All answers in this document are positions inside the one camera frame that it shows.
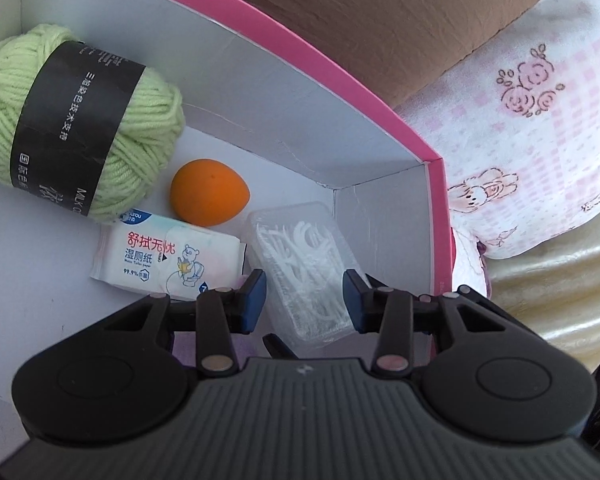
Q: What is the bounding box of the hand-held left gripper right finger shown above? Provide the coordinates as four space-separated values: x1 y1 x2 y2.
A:
341 268 513 376

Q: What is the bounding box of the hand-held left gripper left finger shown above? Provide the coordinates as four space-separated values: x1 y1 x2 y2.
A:
102 269 268 378

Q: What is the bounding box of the clear floss pick box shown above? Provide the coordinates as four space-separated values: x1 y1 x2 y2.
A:
244 201 376 345

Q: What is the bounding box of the small white wipes pack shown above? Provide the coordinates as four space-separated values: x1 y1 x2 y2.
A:
90 211 248 301

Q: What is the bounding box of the orange makeup sponge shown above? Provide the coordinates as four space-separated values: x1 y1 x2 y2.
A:
170 158 251 224

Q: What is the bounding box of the pink cardboard box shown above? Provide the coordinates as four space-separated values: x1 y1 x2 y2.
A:
0 0 453 466

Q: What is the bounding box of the green yarn ball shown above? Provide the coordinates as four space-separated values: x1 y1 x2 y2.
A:
0 22 187 223

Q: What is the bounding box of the red bear printed blanket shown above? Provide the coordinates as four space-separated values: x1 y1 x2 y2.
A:
450 227 493 301

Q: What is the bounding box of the pink checkered pillow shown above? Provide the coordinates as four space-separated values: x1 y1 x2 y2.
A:
395 0 600 261

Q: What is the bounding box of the brown embroidered pillow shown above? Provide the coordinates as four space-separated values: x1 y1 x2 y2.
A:
170 0 588 111

